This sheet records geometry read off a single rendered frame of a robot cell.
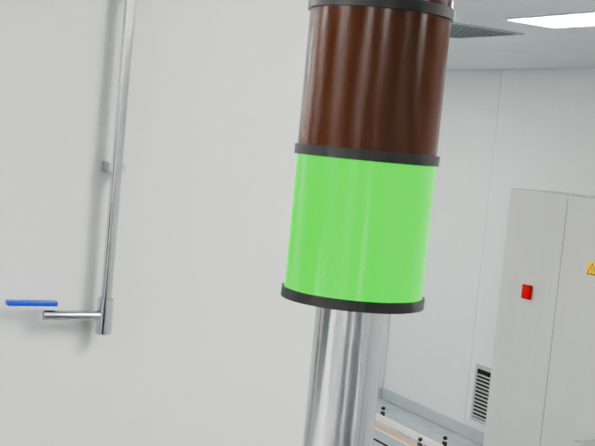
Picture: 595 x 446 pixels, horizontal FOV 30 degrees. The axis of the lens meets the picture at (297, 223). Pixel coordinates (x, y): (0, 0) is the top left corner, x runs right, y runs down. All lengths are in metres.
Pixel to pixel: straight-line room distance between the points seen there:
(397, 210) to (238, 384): 1.63
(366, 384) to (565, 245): 7.23
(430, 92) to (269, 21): 1.57
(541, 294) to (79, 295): 6.13
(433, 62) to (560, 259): 7.27
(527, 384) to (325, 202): 7.55
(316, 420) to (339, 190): 0.08
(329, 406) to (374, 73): 0.11
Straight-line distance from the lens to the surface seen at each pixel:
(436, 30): 0.38
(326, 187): 0.37
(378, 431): 5.29
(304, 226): 0.38
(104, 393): 1.89
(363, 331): 0.38
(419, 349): 9.67
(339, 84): 0.37
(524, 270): 7.91
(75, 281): 1.84
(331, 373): 0.39
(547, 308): 7.73
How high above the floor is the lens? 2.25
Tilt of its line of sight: 4 degrees down
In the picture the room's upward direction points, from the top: 5 degrees clockwise
